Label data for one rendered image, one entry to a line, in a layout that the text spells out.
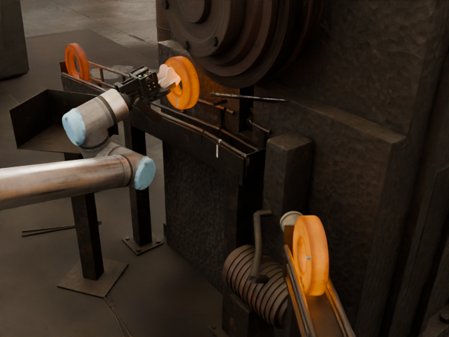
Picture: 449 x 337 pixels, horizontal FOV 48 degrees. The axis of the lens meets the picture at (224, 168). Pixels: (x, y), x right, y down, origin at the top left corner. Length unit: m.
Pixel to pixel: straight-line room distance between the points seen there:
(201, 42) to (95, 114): 0.35
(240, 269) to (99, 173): 0.42
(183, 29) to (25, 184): 0.54
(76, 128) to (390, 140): 0.78
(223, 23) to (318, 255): 0.55
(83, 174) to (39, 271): 0.99
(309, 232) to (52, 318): 1.21
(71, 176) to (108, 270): 0.93
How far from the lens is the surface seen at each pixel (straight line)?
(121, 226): 2.32
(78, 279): 2.07
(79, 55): 2.28
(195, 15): 1.24
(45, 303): 2.01
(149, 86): 1.46
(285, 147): 1.22
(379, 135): 1.16
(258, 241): 1.27
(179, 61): 1.50
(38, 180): 1.14
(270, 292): 1.22
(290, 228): 1.09
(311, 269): 0.96
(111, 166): 1.30
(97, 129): 1.40
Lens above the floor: 1.35
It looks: 29 degrees down
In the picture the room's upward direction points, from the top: 1 degrees clockwise
